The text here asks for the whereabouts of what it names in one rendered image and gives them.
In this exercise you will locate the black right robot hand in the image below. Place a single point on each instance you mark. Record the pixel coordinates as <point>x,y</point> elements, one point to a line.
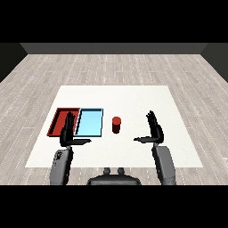
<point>156,132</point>

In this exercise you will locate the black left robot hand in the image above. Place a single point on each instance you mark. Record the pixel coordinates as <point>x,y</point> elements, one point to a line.
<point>66,135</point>

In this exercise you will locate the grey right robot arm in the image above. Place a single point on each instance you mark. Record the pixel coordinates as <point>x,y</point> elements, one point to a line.
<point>164,164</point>

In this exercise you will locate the red shallow open box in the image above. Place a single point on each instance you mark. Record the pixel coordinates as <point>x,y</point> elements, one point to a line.
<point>59,124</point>

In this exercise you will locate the light blue shallow open box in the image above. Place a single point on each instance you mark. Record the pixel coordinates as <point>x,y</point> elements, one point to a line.
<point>89,122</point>

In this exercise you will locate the small red can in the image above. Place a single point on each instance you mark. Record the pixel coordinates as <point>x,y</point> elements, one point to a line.
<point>116,124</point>

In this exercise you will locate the dark grey robot body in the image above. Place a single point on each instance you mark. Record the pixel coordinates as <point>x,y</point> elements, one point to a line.
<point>113,178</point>

